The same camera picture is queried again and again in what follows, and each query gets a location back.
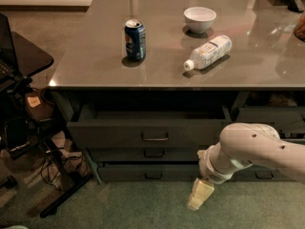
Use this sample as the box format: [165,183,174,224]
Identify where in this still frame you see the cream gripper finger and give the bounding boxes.
[187,194,206,211]

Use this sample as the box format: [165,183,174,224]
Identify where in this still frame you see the grey top drawer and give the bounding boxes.
[68,106,231,149]

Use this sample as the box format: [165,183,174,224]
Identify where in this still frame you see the grey drawer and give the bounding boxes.
[68,106,231,149]
[89,147,198,162]
[97,163,199,181]

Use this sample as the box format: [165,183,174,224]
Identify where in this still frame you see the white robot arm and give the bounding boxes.
[188,123,305,211]

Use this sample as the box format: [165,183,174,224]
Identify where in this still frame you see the grey bottom drawer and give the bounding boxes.
[97,163,199,181]

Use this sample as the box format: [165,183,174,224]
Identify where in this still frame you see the right lower drawer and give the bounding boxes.
[233,166,292,181]

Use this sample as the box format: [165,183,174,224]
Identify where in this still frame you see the grey middle drawer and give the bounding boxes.
[89,147,198,162]

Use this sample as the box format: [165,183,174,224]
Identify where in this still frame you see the right top drawer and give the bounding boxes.
[236,106,305,134]

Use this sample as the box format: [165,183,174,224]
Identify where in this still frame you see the white plastic bottle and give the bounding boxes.
[183,35,232,71]

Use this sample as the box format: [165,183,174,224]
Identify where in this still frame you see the white bowl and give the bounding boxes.
[184,7,216,33]

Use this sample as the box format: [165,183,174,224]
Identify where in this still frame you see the blue soda can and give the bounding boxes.
[124,19,146,61]

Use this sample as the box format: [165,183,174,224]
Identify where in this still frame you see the brown bag with tag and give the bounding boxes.
[25,88,55,121]

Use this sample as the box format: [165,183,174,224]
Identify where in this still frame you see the black laptop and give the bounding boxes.
[0,13,18,80]

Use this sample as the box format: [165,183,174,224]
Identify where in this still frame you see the black floor cables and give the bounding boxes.
[37,146,84,189]

